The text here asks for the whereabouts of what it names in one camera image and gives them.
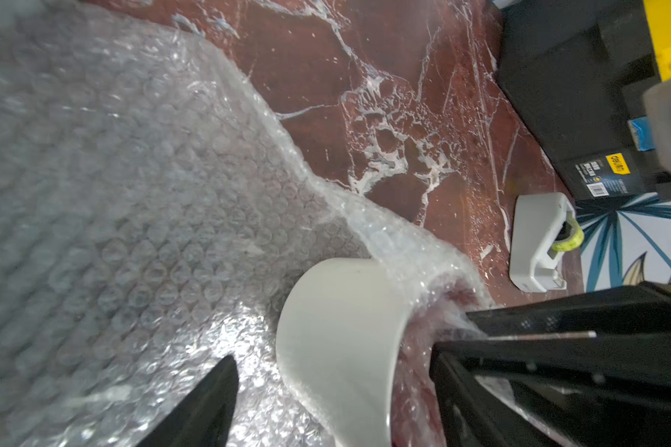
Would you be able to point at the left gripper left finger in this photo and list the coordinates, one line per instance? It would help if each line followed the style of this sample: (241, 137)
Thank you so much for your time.
(204, 416)

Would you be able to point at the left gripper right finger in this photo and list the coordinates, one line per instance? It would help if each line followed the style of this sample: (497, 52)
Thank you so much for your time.
(470, 414)

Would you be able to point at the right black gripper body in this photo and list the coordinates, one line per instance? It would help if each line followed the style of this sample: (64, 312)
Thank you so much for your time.
(591, 369)

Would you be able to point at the white mug red inside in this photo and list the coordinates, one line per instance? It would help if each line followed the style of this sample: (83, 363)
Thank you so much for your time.
(337, 344)

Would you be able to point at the small green white box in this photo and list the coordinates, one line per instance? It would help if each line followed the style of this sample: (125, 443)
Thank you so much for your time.
(545, 229)

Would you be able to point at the yellow black toolbox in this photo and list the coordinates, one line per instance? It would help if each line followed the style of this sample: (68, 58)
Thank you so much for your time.
(576, 72)

